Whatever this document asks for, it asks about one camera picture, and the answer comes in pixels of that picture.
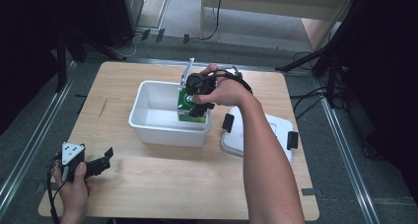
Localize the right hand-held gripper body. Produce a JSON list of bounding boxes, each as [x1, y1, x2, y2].
[[178, 56, 219, 98]]

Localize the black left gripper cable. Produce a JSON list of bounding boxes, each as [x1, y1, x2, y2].
[[46, 166, 63, 224]]

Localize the beige wooden shelf unit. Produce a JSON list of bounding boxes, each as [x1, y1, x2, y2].
[[199, 0, 359, 51]]

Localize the black metal stand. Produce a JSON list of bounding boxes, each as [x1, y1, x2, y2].
[[275, 20, 350, 110], [54, 28, 128, 94]]

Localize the person's left hand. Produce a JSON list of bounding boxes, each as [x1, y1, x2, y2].
[[51, 161, 94, 218]]

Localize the white lid with black latches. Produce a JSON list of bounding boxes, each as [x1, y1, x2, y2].
[[220, 106, 300, 165]]

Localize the black floor cables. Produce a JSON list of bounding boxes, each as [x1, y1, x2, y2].
[[290, 50, 346, 121]]

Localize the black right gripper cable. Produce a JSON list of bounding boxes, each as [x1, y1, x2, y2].
[[193, 65, 254, 96]]

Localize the white floor cable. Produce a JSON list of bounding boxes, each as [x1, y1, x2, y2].
[[120, 33, 138, 59]]

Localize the green cardboard box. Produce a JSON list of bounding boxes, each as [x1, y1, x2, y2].
[[176, 87, 208, 124]]

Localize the white plastic storage box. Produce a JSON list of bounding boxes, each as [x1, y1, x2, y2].
[[127, 79, 213, 149]]

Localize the person's right hand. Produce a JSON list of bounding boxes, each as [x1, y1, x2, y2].
[[192, 62, 254, 109]]

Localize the black hanging cable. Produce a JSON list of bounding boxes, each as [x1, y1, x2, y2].
[[199, 0, 225, 41]]

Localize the metal floor rail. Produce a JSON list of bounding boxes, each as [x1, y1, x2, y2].
[[0, 60, 79, 215], [315, 79, 383, 224]]

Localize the dark cabinet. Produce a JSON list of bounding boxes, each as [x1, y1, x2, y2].
[[98, 0, 146, 48]]

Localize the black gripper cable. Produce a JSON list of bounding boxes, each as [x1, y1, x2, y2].
[[193, 65, 254, 96], [46, 166, 63, 224]]

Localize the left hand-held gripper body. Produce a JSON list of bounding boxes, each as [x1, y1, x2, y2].
[[49, 141, 88, 183]]

